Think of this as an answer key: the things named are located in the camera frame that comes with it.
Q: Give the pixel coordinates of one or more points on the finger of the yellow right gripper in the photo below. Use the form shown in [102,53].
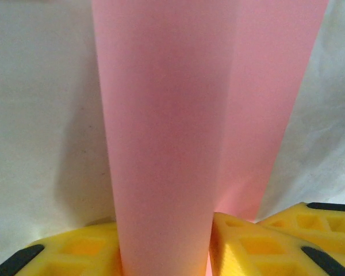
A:
[333,227]

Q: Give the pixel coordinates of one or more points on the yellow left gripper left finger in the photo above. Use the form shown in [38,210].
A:
[83,253]

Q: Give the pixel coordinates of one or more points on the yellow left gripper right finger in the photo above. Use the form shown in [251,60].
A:
[247,253]

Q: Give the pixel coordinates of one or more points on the pink paper sheet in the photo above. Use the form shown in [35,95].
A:
[166,115]

